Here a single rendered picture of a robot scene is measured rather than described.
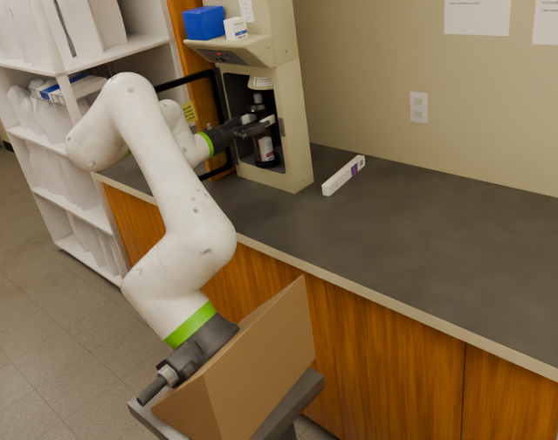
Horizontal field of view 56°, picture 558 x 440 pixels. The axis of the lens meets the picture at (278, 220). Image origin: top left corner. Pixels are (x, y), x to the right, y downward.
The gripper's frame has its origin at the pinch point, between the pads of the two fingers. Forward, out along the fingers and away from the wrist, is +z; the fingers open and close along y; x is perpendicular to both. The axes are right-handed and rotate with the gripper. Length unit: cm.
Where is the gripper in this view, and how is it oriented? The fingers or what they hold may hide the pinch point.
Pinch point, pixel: (260, 118)
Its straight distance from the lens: 194.1
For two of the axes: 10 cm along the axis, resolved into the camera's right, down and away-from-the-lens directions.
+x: 1.4, 8.5, 5.0
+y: -7.1, -2.7, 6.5
